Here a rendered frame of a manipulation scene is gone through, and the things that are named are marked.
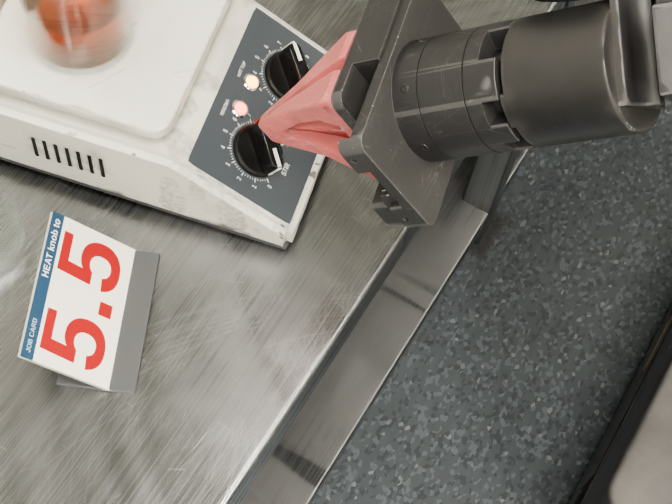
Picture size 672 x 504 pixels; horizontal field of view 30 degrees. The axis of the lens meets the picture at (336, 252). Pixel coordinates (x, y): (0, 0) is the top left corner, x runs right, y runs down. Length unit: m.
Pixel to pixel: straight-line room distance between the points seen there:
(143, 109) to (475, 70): 0.23
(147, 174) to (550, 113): 0.28
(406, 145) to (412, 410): 0.98
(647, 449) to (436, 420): 0.41
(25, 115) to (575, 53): 0.35
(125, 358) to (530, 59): 0.32
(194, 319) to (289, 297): 0.06
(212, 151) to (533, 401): 0.91
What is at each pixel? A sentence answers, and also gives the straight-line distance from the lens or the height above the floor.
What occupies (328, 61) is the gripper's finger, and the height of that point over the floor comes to 0.94.
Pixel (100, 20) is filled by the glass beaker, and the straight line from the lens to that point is 0.69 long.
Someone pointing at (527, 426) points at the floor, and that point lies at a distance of 1.55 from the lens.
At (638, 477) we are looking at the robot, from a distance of 1.17.
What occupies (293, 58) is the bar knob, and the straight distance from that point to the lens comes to 0.75.
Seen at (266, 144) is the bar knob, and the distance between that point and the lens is 0.72.
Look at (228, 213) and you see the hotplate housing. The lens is 0.74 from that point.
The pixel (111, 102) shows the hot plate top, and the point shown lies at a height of 0.84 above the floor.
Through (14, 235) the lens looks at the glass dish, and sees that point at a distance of 0.77.
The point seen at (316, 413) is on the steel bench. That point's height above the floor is 0.08.
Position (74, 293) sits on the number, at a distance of 0.73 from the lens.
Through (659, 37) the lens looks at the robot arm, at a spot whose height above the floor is 1.05.
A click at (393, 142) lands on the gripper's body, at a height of 0.96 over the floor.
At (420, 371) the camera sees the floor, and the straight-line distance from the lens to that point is 1.55.
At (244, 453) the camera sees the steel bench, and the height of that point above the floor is 0.75.
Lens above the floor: 1.43
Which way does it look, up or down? 63 degrees down
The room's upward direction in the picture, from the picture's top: 9 degrees clockwise
